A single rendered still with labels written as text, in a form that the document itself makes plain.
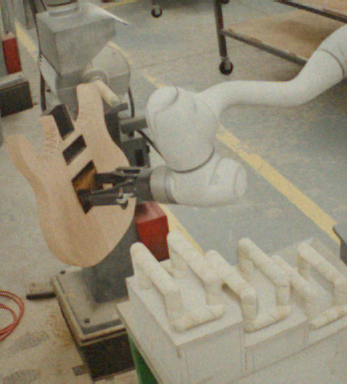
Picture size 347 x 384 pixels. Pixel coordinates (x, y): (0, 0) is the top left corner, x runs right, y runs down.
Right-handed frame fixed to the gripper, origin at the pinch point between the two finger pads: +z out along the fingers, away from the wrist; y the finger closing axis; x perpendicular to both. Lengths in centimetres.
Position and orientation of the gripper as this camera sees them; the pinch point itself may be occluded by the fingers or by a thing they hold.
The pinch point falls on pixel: (89, 186)
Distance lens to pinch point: 174.6
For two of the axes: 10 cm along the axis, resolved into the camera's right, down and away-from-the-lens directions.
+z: -8.4, 0.3, 5.4
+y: 4.5, -5.3, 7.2
